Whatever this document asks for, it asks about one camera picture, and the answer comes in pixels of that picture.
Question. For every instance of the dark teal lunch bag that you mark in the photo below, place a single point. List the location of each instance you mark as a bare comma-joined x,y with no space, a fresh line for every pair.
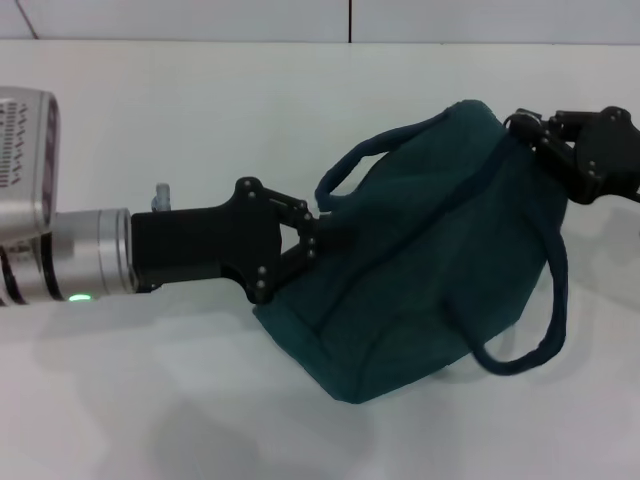
410,275

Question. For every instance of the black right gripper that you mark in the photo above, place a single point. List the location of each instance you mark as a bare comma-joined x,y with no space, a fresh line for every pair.
607,155

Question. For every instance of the thin black vertical rod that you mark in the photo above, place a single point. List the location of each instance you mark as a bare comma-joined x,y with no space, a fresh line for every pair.
350,20

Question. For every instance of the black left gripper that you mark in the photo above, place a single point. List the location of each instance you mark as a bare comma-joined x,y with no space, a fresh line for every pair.
210,245

